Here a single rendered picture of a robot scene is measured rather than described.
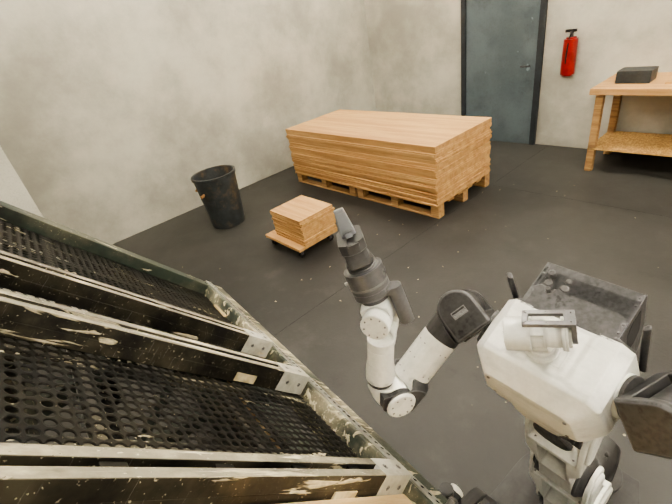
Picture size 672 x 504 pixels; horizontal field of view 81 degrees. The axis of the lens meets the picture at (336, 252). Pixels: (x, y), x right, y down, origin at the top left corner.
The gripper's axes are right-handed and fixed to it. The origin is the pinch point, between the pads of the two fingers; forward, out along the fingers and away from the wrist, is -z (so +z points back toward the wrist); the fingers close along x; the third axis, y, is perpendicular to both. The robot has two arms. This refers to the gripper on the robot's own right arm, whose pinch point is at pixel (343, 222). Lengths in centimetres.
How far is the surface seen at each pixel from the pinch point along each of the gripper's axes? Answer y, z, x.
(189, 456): 35, 17, 32
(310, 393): 35, 61, -32
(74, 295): 76, -4, -19
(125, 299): 69, 4, -26
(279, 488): 28, 34, 27
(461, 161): -121, 83, -334
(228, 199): 134, 30, -383
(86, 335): 62, 1, 1
